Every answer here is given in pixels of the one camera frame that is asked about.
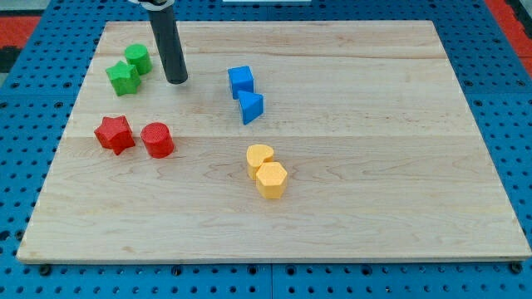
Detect red star block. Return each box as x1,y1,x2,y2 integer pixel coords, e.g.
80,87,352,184
94,115,135,155

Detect green star block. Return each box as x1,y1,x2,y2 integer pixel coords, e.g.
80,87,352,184
106,61,140,96

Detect yellow heart block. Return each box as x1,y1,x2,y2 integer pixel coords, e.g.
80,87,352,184
246,144,274,180

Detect yellow hexagon block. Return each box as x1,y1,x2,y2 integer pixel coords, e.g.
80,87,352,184
255,162,288,199

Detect light wooden board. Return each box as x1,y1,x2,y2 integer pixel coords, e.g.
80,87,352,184
17,21,531,264

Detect blue triangle block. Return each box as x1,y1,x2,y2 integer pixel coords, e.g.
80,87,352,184
238,91,264,125

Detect blue cube block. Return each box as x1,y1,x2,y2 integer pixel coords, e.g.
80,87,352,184
227,66,254,100

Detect red cylinder block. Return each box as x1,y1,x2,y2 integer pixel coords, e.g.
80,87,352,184
140,122,175,159

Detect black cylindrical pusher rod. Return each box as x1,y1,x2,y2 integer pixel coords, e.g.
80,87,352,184
149,1,188,85

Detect green cylinder block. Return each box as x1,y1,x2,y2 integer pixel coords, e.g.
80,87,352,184
124,43,152,75

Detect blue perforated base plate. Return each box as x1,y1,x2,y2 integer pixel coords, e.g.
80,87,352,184
1,0,531,298

